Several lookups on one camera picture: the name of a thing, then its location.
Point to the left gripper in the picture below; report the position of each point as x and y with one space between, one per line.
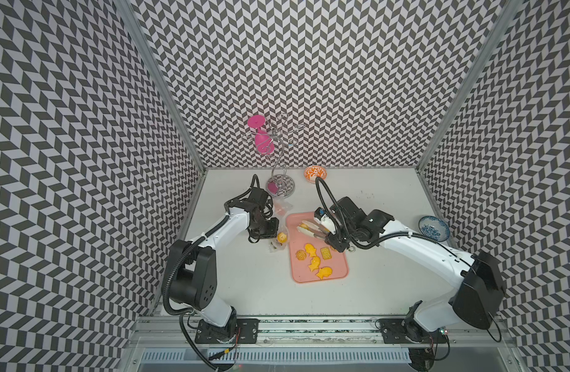
272 233

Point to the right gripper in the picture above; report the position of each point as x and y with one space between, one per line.
331 239

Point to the clear resealable bag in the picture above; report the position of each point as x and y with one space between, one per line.
282 238
282 208

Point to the metal tongs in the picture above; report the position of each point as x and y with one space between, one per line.
320 232

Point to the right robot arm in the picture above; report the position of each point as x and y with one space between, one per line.
477 286

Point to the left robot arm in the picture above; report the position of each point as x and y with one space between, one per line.
190 280

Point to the rectangular cracker cookie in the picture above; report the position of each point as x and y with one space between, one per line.
326 253

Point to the yellow fish cookie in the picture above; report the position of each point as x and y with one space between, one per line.
315 264
324 273

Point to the pink plastic tray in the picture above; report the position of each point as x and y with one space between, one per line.
299 241

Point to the yellow fish cookie lower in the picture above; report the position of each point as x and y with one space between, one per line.
324 273

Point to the round waffle cookie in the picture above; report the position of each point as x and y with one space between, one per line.
301 255

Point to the orange patterned small bowl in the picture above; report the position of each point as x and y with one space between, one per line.
311 173

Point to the pink ornament on stand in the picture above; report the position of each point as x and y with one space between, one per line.
264 143

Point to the blue white porcelain bowl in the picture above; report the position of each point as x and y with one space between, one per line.
434 228

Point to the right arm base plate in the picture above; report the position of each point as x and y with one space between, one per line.
395 331

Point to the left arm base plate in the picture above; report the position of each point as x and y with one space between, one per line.
243 331

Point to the aluminium front rail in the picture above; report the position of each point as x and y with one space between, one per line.
314 331

